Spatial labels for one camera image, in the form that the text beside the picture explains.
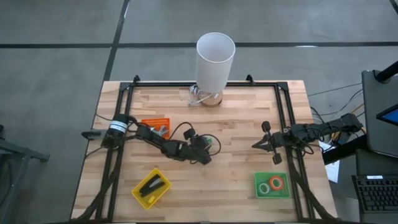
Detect black keyboard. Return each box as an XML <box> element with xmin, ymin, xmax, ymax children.
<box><xmin>351</xmin><ymin>174</ymin><xmax>398</xmax><ymax>216</ymax></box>

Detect grey monitor back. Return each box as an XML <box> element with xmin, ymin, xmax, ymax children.
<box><xmin>361</xmin><ymin>70</ymin><xmax>398</xmax><ymax>159</ymax></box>

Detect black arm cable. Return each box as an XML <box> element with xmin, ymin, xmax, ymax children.
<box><xmin>169</xmin><ymin>121</ymin><xmax>222</xmax><ymax>157</ymax></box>
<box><xmin>297</xmin><ymin>133</ymin><xmax>326</xmax><ymax>156</ymax></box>

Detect white bundled lamp cord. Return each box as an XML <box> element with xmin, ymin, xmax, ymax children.
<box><xmin>187</xmin><ymin>84</ymin><xmax>215</xmax><ymax>107</ymax></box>

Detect yellow floor cables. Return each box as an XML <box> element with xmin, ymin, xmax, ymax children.
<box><xmin>331</xmin><ymin>103</ymin><xmax>366</xmax><ymax>142</ymax></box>

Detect tablet with blue screen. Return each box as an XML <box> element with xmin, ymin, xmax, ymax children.
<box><xmin>376</xmin><ymin>104</ymin><xmax>398</xmax><ymax>127</ymax></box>

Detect white cylindrical lamp shade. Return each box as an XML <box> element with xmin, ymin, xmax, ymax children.
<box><xmin>195</xmin><ymin>32</ymin><xmax>236</xmax><ymax>95</ymax></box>

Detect green plastic basket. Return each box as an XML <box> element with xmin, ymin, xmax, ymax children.
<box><xmin>253</xmin><ymin>171</ymin><xmax>291</xmax><ymax>200</ymax></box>

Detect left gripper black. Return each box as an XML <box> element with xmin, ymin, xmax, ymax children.
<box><xmin>182</xmin><ymin>128</ymin><xmax>213</xmax><ymax>166</ymax></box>

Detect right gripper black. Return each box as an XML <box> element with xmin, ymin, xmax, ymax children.
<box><xmin>251</xmin><ymin>121</ymin><xmax>293</xmax><ymax>166</ymax></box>

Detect orange tape roll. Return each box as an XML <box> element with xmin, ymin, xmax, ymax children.
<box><xmin>268</xmin><ymin>175</ymin><xmax>284</xmax><ymax>192</ymax></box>

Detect dark grey box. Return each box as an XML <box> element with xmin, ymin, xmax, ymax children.
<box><xmin>355</xmin><ymin>148</ymin><xmax>398</xmax><ymax>177</ymax></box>

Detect black cable bundle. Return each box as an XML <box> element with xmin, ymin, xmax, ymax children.
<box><xmin>72</xmin><ymin>149</ymin><xmax>123</xmax><ymax>223</ymax></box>
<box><xmin>297</xmin><ymin>174</ymin><xmax>339</xmax><ymax>223</ymax></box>

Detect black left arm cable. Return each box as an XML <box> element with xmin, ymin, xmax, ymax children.
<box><xmin>169</xmin><ymin>121</ymin><xmax>222</xmax><ymax>157</ymax></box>

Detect black aluminium table frame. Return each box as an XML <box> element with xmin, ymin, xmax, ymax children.
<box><xmin>93</xmin><ymin>74</ymin><xmax>315</xmax><ymax>223</ymax></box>

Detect grey metal table frame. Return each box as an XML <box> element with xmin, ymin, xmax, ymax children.
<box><xmin>0</xmin><ymin>124</ymin><xmax>51</xmax><ymax>224</ymax></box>

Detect black stand pole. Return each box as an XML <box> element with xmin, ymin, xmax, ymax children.
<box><xmin>374</xmin><ymin>60</ymin><xmax>398</xmax><ymax>83</ymax></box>

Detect black stand beam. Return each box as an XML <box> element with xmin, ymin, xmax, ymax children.
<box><xmin>322</xmin><ymin>134</ymin><xmax>368</xmax><ymax>166</ymax></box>

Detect white paper sheet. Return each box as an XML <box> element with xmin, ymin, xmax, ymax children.
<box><xmin>318</xmin><ymin>140</ymin><xmax>340</xmax><ymax>184</ymax></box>

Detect black floor cables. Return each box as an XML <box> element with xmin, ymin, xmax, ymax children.
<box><xmin>307</xmin><ymin>82</ymin><xmax>364</xmax><ymax>118</ymax></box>

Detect orange plastic basket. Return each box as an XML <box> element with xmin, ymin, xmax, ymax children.
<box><xmin>140</xmin><ymin>118</ymin><xmax>171</xmax><ymax>140</ymax></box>

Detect black stapler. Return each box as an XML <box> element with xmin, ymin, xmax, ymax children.
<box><xmin>138</xmin><ymin>174</ymin><xmax>167</xmax><ymax>198</ymax></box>

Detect yellow plastic basket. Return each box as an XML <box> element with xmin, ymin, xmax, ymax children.
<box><xmin>130</xmin><ymin>168</ymin><xmax>172</xmax><ymax>211</ymax></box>

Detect wooden lamp base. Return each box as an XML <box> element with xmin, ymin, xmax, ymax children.
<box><xmin>200</xmin><ymin>90</ymin><xmax>224</xmax><ymax>108</ymax></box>

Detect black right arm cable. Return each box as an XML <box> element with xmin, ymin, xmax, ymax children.
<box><xmin>297</xmin><ymin>133</ymin><xmax>326</xmax><ymax>156</ymax></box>

